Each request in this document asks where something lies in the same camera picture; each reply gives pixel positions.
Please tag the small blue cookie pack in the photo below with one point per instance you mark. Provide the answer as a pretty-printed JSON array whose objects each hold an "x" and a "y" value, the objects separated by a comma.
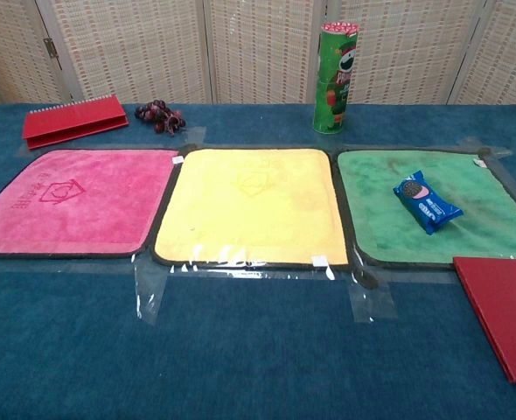
[{"x": 428, "y": 205}]

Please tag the yellow cloth mat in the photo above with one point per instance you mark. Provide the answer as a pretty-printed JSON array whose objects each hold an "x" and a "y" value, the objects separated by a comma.
[{"x": 249, "y": 210}]

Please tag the green cloth mat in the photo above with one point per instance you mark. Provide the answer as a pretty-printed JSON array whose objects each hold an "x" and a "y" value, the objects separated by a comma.
[{"x": 371, "y": 227}]

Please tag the pink cloth mat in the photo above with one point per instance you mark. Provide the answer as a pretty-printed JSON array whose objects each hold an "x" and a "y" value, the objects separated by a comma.
[{"x": 87, "y": 210}]

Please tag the clear tape strip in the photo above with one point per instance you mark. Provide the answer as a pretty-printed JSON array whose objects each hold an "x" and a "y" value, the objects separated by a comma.
[
  {"x": 496, "y": 151},
  {"x": 369, "y": 302},
  {"x": 151, "y": 297}
]

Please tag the dark red grape bunch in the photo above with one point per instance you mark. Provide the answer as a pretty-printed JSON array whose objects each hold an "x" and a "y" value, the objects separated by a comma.
[{"x": 153, "y": 114}]

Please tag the green chips can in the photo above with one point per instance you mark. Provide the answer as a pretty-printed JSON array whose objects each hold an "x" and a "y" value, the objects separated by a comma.
[{"x": 334, "y": 87}]

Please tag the woven folding screen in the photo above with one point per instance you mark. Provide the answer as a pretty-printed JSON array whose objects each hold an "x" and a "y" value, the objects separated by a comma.
[{"x": 153, "y": 44}]

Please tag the red spiral notebook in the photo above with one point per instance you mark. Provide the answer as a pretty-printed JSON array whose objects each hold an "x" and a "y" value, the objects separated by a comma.
[{"x": 72, "y": 118}]

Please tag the brass screen hinge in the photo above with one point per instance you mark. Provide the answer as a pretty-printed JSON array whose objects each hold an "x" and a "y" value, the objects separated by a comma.
[{"x": 50, "y": 48}]

